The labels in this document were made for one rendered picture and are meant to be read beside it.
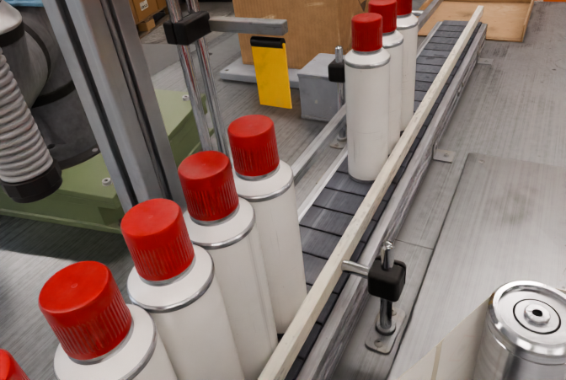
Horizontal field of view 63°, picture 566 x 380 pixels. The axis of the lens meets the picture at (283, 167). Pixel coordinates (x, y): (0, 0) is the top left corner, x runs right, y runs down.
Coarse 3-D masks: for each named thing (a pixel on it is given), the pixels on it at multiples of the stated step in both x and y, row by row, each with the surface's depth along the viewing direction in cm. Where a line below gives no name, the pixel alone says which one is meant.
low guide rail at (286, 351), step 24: (456, 48) 84; (432, 96) 69; (408, 144) 61; (384, 168) 55; (384, 192) 54; (360, 216) 49; (336, 264) 43; (312, 288) 41; (312, 312) 39; (288, 336) 37; (288, 360) 36
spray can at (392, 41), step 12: (372, 0) 54; (384, 0) 54; (396, 0) 54; (372, 12) 54; (384, 12) 53; (396, 12) 54; (384, 24) 54; (396, 24) 55; (384, 36) 54; (396, 36) 55; (384, 48) 54; (396, 48) 55; (396, 60) 56; (396, 72) 57; (396, 84) 57; (396, 96) 58; (396, 108) 59; (396, 120) 60; (396, 132) 62; (396, 144) 63
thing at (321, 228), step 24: (456, 24) 104; (480, 24) 103; (432, 48) 94; (432, 72) 84; (336, 192) 58; (360, 192) 58; (312, 216) 55; (336, 216) 54; (312, 240) 51; (336, 240) 51; (360, 240) 51; (312, 264) 48; (336, 288) 45; (312, 336) 41
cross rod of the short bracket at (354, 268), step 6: (342, 264) 44; (348, 264) 44; (354, 264) 44; (360, 264) 44; (342, 270) 44; (348, 270) 44; (354, 270) 43; (360, 270) 43; (366, 270) 43; (360, 276) 43; (366, 276) 43
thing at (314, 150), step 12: (432, 12) 90; (420, 24) 84; (336, 120) 57; (324, 132) 54; (336, 132) 56; (312, 144) 53; (324, 144) 54; (300, 156) 51; (312, 156) 51; (300, 168) 49
